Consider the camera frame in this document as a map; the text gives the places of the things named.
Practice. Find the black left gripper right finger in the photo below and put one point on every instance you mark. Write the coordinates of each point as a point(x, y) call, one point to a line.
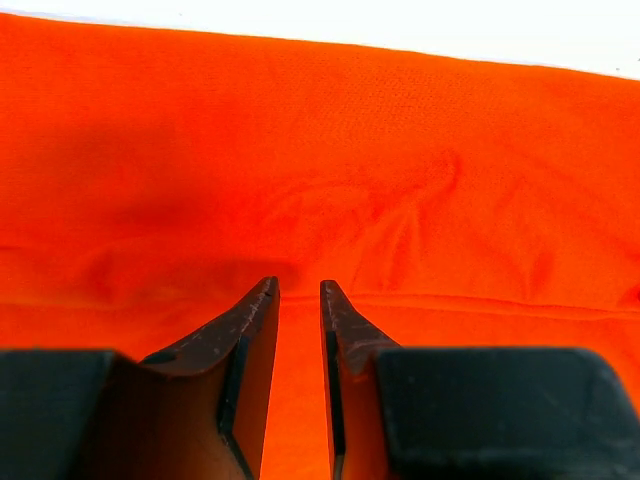
point(398, 412)

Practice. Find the orange t-shirt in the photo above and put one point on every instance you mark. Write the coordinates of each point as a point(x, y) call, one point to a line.
point(149, 178)

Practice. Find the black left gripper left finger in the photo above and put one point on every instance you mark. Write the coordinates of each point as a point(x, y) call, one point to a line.
point(195, 409)

